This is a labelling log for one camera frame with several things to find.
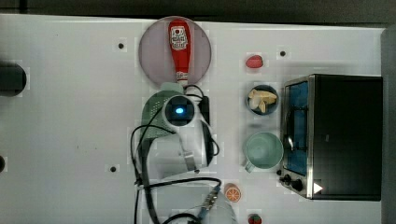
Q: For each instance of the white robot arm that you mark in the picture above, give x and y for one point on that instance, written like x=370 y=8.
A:
x=175 y=144

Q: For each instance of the yellow banana pieces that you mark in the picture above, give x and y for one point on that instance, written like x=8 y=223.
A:
x=261 y=100

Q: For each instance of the grey round plate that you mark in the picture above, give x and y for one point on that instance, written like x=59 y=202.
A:
x=155 y=55

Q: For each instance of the blue bowl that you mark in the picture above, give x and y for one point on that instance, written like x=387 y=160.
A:
x=272 y=108

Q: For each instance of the green mug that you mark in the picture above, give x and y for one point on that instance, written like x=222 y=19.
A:
x=263 y=151

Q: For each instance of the red toy strawberry top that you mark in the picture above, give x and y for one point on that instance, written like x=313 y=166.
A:
x=254 y=62

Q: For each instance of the red ketchup bottle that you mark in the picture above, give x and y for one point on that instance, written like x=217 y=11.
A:
x=180 y=46

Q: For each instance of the orange slice toy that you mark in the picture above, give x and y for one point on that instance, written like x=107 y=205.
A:
x=232 y=193

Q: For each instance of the red strawberry toy bottom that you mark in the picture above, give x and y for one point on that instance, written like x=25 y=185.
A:
x=254 y=219

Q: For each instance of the silver toaster oven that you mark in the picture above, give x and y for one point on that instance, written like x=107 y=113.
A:
x=332 y=134

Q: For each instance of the dark grey pot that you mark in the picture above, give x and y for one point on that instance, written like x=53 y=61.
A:
x=13 y=79

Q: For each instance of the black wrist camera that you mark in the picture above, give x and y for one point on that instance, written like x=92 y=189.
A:
x=204 y=104

